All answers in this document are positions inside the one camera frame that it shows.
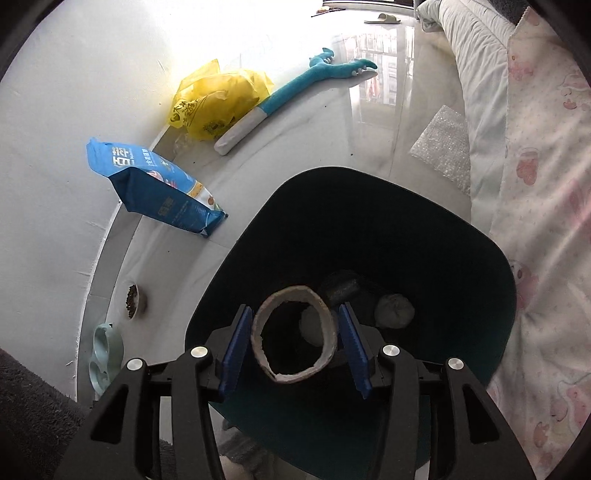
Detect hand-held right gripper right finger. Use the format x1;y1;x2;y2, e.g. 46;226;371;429
338;302;536;480

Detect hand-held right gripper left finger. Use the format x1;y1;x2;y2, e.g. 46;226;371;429
55;305;254;480

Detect cardboard tape roll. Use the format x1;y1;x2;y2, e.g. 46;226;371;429
249;285;341;385

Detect white tissue wad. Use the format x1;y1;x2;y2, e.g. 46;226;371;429
299;305;327;347
374;293;415;329

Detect black foam piece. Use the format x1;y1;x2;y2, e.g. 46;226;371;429
321;271;363;303

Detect dark teal trash bin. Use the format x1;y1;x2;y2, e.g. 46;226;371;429
185;166;517;480

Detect metal pet food bowl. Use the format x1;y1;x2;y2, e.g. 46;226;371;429
124;280;149;320

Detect light green double bowl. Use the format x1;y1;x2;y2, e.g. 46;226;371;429
89;322;126;398

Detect blue pet food bag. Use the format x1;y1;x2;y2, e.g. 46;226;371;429
85;137;229;239

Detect grey fuzzy clothing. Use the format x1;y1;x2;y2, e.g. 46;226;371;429
0;348;94;480

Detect bubble wrap sheet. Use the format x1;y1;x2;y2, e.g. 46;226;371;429
409;105;472;195

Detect pink printed blanket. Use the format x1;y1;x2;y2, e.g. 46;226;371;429
470;8;591;480

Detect yellow plastic bag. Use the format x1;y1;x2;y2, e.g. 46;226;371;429
167;59;276;142

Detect blue plush claw toy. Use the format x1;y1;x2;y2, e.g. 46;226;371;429
214;46;378;157

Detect white quilt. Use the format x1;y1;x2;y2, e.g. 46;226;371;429
416;0;519;197

